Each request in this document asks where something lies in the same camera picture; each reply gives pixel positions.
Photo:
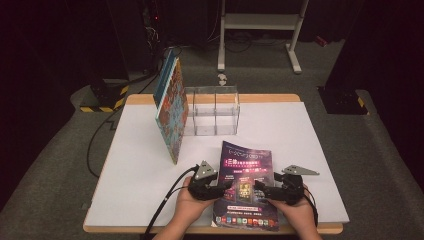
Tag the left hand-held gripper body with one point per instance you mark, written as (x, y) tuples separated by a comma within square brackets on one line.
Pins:
[(200, 188)]

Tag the white table mat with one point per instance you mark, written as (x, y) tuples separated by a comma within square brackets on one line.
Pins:
[(133, 166)]

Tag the small white floor object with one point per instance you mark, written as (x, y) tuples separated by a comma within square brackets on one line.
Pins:
[(222, 79)]

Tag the light blue green picture book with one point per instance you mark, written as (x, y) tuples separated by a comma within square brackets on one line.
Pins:
[(173, 116)]

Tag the purple magazine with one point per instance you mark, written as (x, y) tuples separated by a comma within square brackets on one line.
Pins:
[(245, 160)]

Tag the dark blue picture book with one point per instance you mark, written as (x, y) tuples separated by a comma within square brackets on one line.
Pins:
[(165, 76)]

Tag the person's left hand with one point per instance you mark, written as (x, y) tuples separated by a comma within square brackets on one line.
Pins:
[(190, 210)]

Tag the person's right hand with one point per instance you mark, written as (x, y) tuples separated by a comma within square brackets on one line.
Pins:
[(300, 215)]

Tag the small red object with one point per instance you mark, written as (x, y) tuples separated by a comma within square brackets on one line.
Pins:
[(321, 41)]

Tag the black yellow striped base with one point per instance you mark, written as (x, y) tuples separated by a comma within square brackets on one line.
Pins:
[(106, 98), (343, 101)]

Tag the white metal stand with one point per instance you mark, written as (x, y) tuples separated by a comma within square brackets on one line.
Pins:
[(260, 20)]

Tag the clear acrylic book rack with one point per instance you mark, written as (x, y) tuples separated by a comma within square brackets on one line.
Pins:
[(216, 111)]

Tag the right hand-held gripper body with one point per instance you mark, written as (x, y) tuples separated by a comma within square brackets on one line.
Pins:
[(291, 190)]

